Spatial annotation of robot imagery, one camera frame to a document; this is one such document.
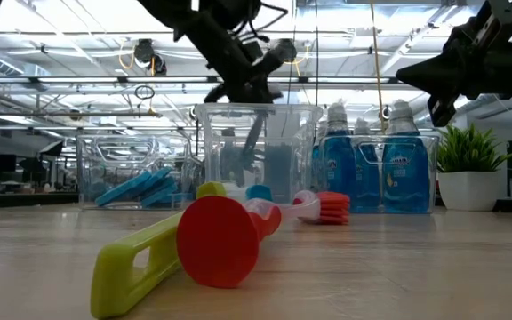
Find tall clear rimmed plastic bin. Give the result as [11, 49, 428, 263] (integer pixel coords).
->
[195, 102, 324, 205]

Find blue dish soap bottle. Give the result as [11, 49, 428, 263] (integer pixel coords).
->
[380, 100, 431, 213]
[311, 119, 328, 205]
[322, 100, 357, 210]

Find black overhead camera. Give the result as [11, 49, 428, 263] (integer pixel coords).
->
[132, 37, 169, 76]

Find artificial plant in white pot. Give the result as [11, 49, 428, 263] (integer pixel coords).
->
[436, 123, 512, 212]

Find grey dish brush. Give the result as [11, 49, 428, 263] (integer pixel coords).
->
[240, 38, 298, 179]

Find yellow-green dish brush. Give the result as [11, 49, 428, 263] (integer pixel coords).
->
[90, 180, 239, 320]

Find yellow hanging cable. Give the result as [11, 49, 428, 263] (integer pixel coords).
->
[369, 0, 388, 134]

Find red dish brush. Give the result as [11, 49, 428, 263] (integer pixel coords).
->
[175, 190, 351, 289]

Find low clear plastic bin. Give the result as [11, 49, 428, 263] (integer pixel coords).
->
[313, 132, 441, 215]
[76, 132, 196, 211]

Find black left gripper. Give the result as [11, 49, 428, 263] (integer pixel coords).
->
[173, 0, 284, 106]

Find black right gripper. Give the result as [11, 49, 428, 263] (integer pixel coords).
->
[396, 0, 512, 129]

